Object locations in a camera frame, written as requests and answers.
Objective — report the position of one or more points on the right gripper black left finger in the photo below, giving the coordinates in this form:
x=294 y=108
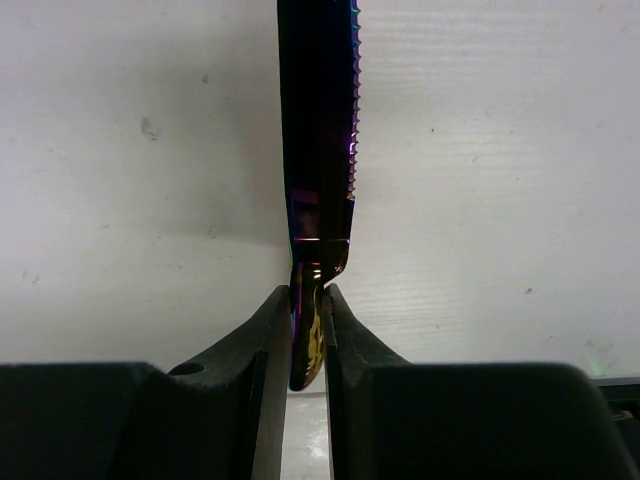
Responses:
x=220 y=415

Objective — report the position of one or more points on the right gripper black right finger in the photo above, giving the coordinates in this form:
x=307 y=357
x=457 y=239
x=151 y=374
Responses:
x=352 y=352

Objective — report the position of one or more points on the iridescent knife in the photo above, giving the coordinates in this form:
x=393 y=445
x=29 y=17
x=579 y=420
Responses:
x=319 y=72

